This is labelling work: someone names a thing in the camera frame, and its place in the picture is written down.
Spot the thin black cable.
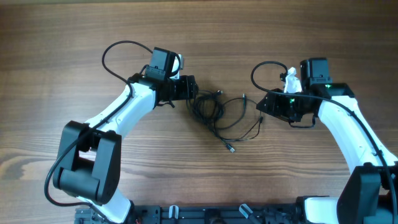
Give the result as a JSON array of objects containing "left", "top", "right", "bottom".
[{"left": 214, "top": 93, "right": 264, "bottom": 142}]

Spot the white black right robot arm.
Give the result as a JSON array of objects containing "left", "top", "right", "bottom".
[{"left": 256, "top": 58, "right": 397, "bottom": 223}]

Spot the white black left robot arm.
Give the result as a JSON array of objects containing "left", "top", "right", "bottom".
[{"left": 45, "top": 73, "right": 198, "bottom": 223}]

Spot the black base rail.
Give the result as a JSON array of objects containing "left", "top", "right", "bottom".
[{"left": 74, "top": 203, "right": 305, "bottom": 224}]

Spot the black cable silver plug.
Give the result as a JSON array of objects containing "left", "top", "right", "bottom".
[{"left": 213, "top": 126, "right": 235, "bottom": 153}]

